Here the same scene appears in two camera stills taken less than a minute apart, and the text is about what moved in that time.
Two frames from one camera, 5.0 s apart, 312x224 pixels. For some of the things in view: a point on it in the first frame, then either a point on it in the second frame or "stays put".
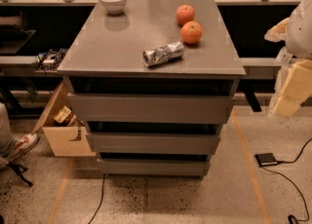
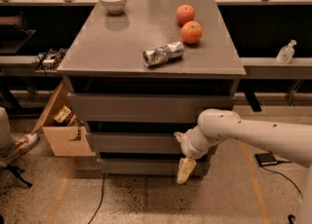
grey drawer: [154, 143] stays put
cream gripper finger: [292, 87] -> [186, 165]
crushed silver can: [163, 54] stays put
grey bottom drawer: [122, 167] stays put
